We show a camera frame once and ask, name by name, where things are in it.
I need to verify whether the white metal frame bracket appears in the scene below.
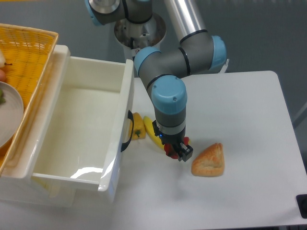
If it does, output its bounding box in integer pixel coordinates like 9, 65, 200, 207
219, 59, 229, 74

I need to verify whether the yellow bell pepper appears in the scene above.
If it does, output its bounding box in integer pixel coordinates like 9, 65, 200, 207
129, 113, 146, 140

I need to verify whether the black table corner socket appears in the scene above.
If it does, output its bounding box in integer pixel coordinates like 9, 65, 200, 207
296, 194, 307, 219

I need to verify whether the black drawer handle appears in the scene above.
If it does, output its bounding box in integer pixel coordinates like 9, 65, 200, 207
120, 110, 134, 152

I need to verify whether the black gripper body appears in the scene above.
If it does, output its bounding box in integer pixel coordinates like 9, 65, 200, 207
153, 120, 186, 153

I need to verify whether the green food on plate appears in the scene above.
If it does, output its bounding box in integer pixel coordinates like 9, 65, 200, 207
0, 89, 6, 104

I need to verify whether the yellow woven basket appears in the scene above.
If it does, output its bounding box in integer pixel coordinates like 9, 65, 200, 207
0, 23, 59, 172

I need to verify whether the pink fruit in basket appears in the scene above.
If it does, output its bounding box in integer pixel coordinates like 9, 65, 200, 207
0, 69, 7, 82

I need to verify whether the pale pear in basket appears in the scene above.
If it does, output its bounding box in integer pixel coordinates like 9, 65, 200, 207
0, 50, 12, 68

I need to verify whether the open upper white drawer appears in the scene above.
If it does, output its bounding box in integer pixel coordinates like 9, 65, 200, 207
30, 56, 135, 204

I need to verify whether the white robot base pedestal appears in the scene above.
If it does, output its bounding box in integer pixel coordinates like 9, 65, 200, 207
114, 13, 167, 78

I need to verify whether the white drawer cabinet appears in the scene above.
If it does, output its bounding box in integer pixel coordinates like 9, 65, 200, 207
0, 44, 77, 208

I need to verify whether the grey plate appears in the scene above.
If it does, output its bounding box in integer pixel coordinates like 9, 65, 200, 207
0, 82, 24, 147

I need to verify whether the yellow banana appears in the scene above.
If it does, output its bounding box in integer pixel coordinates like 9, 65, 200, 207
143, 116, 170, 153

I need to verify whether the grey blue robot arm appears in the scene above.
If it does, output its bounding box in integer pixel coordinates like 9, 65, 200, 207
85, 0, 227, 161

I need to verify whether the red bell pepper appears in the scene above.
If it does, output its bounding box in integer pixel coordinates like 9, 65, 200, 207
164, 137, 190, 160

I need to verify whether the triangular golden pastry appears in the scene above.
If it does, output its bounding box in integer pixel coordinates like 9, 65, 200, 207
191, 143, 225, 177

